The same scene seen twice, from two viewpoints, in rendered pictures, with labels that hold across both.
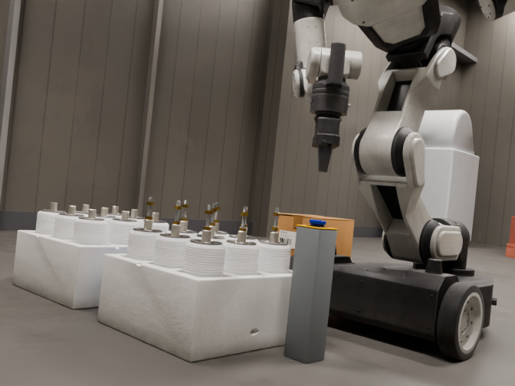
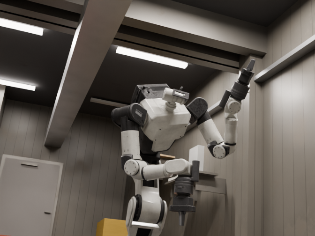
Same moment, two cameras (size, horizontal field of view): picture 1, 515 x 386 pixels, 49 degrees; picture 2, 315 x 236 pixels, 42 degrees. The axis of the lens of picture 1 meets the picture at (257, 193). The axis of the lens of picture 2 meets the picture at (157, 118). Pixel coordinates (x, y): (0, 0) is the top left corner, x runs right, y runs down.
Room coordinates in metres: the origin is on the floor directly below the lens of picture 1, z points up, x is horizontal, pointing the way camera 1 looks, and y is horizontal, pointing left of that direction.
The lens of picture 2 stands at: (0.50, 1.52, 0.30)
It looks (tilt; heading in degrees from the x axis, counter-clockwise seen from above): 19 degrees up; 301
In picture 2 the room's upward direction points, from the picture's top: 5 degrees clockwise
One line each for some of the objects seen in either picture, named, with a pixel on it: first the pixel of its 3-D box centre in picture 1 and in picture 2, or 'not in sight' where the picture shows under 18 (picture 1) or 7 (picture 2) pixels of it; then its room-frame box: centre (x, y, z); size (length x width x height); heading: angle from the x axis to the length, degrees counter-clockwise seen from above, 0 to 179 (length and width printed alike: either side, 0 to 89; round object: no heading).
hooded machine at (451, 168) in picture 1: (437, 177); not in sight; (6.64, -2.08, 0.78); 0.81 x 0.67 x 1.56; 138
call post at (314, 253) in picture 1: (310, 292); not in sight; (1.34, -0.15, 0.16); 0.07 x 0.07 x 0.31; 46
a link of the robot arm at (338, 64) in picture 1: (336, 72); (188, 173); (1.33, -0.16, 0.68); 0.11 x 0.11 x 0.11; 2
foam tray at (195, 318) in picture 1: (204, 297); not in sight; (1.49, 0.11, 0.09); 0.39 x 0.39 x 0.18; 46
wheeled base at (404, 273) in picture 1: (414, 266); not in sight; (1.85, -0.53, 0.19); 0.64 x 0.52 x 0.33; 138
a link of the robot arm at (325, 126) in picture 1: (328, 121); (183, 198); (1.34, -0.15, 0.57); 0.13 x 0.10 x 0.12; 0
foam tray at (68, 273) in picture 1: (99, 265); not in sight; (1.86, 0.50, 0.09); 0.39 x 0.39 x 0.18; 48
